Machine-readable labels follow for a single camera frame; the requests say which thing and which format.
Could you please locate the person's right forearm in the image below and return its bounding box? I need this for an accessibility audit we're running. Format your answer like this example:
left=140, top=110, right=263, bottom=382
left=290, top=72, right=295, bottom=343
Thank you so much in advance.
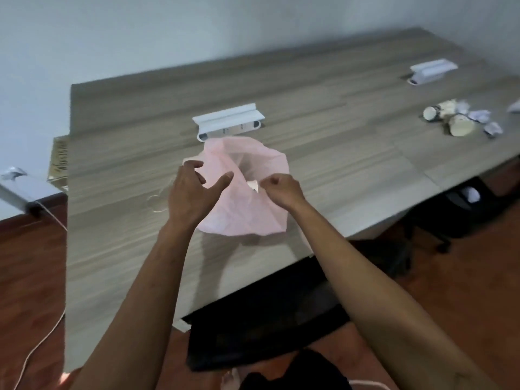
left=288, top=200, right=501, bottom=390

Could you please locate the person's left hand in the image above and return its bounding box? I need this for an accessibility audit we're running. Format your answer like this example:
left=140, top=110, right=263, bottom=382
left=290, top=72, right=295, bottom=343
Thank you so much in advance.
left=167, top=160, right=235, bottom=230

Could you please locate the white desk socket box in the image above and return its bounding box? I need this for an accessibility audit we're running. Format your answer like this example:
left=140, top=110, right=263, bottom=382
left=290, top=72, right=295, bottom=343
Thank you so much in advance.
left=192, top=103, right=266, bottom=143
left=407, top=58, right=459, bottom=86

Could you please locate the pink plastic bag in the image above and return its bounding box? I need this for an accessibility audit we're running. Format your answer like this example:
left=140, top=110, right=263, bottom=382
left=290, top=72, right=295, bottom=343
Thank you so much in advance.
left=182, top=136, right=291, bottom=237

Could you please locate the brown cardboard box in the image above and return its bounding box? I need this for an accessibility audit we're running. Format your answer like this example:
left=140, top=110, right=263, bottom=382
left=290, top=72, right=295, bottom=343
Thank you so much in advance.
left=47, top=135, right=70, bottom=184

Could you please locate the black office chair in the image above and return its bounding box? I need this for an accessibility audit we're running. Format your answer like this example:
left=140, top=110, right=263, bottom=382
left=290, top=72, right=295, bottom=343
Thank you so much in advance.
left=400, top=176, right=513, bottom=255
left=181, top=256, right=351, bottom=372

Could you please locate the large beige paper cup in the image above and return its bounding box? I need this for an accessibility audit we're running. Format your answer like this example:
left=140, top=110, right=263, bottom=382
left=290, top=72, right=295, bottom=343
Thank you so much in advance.
left=449, top=114, right=477, bottom=137

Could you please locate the person's right hand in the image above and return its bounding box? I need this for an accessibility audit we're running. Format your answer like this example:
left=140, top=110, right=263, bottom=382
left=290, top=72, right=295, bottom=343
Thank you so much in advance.
left=259, top=173, right=308, bottom=212

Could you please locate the wooden table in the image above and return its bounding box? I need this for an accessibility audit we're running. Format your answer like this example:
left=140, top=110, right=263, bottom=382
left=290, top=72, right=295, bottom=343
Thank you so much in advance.
left=64, top=27, right=520, bottom=374

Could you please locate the person's black clothing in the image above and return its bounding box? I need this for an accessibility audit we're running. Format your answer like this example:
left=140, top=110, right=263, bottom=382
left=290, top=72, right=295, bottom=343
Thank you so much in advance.
left=239, top=348, right=352, bottom=390

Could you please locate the white cable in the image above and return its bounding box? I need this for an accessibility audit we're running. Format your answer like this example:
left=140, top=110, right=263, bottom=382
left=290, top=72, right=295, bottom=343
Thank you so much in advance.
left=12, top=202, right=68, bottom=390

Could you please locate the person's foot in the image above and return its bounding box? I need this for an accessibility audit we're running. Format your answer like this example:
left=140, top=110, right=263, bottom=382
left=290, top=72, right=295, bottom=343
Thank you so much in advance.
left=220, top=368, right=242, bottom=390

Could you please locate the white power adapter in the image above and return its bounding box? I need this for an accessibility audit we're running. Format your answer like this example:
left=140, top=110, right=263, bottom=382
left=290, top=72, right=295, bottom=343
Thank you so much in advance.
left=0, top=167, right=66, bottom=216

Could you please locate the person's left forearm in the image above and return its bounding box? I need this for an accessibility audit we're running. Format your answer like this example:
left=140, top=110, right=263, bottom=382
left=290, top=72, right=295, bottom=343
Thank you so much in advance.
left=70, top=220, right=198, bottom=390

